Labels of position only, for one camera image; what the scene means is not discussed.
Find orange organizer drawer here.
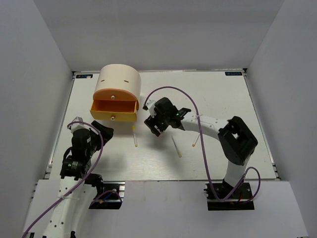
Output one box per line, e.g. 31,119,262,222
93,88,138,101

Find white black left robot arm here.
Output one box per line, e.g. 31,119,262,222
43,118,114,238

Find blue logo sticker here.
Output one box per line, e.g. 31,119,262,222
225,71,243,76
76,74,93,79

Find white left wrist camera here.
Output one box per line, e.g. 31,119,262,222
67,117,86,133

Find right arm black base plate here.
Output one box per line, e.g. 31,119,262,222
204,182,255,211

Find cream round drawer organizer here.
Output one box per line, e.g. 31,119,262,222
95,64,141,105

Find white pen pale yellow ends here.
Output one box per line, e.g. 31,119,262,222
171,135,182,158

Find white pen orange-yellow cap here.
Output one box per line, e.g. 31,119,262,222
192,134,200,147

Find blue logo sticker left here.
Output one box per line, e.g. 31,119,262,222
76,74,93,79

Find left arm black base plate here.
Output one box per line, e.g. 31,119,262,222
89,181,125,210

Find blue logo sticker right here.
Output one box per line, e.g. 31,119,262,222
225,71,243,76

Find white pen bright yellow cap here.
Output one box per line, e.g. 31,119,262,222
132,125,138,147

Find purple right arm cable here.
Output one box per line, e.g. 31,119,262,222
145,86,261,202

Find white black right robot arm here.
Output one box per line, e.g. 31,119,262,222
143,97,258,198

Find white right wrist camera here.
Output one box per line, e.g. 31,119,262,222
143,99,156,118

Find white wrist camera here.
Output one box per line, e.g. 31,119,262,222
67,117,86,133
143,99,156,118

